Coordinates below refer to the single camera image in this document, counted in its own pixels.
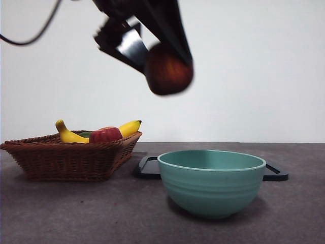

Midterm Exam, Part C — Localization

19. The dark purple plum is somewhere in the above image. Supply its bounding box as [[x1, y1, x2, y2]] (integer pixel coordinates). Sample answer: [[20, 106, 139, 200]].
[[144, 44, 196, 97]]

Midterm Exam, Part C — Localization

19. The teal ribbed bowl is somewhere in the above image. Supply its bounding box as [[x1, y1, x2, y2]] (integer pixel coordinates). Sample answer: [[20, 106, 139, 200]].
[[157, 149, 267, 220]]

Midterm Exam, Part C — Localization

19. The red apple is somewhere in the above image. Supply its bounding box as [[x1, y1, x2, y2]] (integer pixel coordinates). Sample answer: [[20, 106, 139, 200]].
[[89, 126, 123, 144]]

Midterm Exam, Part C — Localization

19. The yellow banana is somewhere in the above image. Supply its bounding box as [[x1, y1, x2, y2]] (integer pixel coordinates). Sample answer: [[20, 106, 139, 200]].
[[55, 119, 143, 144]]

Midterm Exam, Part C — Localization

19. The dark rectangular tray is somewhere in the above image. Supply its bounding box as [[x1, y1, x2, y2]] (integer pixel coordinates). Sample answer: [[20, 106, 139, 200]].
[[133, 156, 289, 182]]

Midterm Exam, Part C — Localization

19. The brown wicker basket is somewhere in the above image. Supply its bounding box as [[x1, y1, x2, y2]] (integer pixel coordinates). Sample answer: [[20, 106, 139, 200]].
[[0, 131, 143, 182]]

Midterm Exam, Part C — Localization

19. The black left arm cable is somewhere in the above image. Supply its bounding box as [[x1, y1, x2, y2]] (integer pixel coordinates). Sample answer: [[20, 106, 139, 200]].
[[0, 0, 62, 46]]

